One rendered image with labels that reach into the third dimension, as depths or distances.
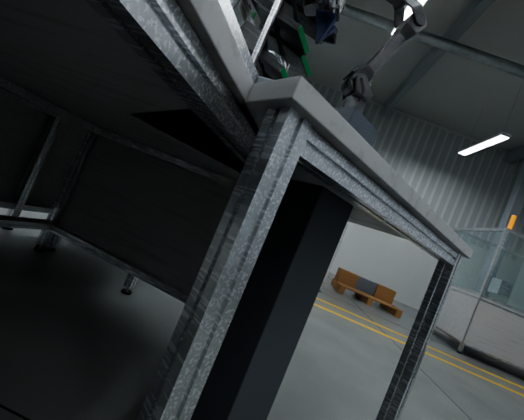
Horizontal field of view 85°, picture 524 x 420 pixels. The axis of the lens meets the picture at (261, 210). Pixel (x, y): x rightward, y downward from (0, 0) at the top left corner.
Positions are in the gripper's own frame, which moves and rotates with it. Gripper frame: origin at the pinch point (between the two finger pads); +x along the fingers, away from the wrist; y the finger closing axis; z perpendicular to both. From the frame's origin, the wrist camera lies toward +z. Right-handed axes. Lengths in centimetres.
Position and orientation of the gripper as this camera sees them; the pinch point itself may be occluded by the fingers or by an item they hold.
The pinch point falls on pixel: (321, 32)
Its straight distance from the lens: 98.1
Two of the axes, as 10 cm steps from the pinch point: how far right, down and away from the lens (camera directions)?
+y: -2.1, -1.3, -9.7
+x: -4.0, 9.1, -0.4
